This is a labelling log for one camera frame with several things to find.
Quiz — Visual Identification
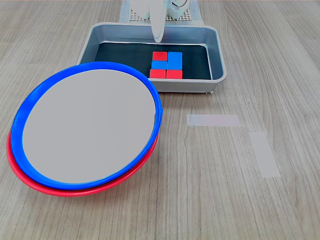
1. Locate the red cube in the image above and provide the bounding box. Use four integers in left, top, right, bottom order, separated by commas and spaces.
165, 69, 184, 80
152, 51, 168, 62
149, 69, 167, 79

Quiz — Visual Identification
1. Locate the blue-rimmed white plate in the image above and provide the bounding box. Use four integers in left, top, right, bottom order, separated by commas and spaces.
10, 61, 164, 191

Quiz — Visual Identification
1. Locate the black tray mat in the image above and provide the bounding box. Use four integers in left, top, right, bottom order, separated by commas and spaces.
94, 41, 213, 81

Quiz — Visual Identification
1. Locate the steel tray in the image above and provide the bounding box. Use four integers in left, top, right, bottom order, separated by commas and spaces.
76, 21, 228, 95

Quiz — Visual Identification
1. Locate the translucent tape strip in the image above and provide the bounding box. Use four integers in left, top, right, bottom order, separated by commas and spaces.
186, 114, 242, 128
248, 131, 282, 179

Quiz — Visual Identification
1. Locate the red-rimmed white plate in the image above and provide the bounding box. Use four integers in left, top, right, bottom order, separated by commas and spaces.
6, 129, 160, 198

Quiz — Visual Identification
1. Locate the pale perforated base plate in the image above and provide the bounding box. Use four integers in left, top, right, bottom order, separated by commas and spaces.
128, 8, 195, 22

